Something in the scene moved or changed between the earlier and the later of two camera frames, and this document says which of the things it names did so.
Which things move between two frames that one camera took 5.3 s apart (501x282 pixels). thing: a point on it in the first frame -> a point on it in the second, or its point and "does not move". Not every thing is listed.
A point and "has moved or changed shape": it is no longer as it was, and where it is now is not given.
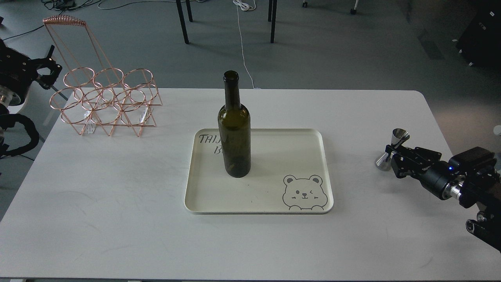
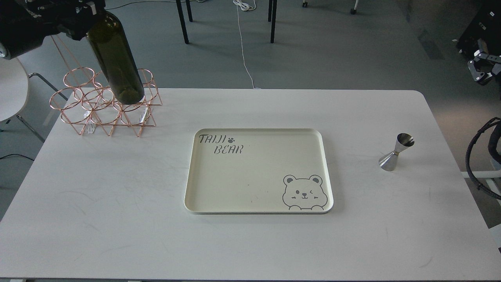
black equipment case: x=480 y=45 does not move
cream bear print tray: x=291 y=172 does not move
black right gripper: x=425 y=166 -> x=483 y=51
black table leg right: x=272 y=6 does not move
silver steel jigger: x=398 y=134 has moved or changed shape
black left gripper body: x=17 y=71 -> x=24 y=24
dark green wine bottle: x=234 y=126 -> x=107 y=36
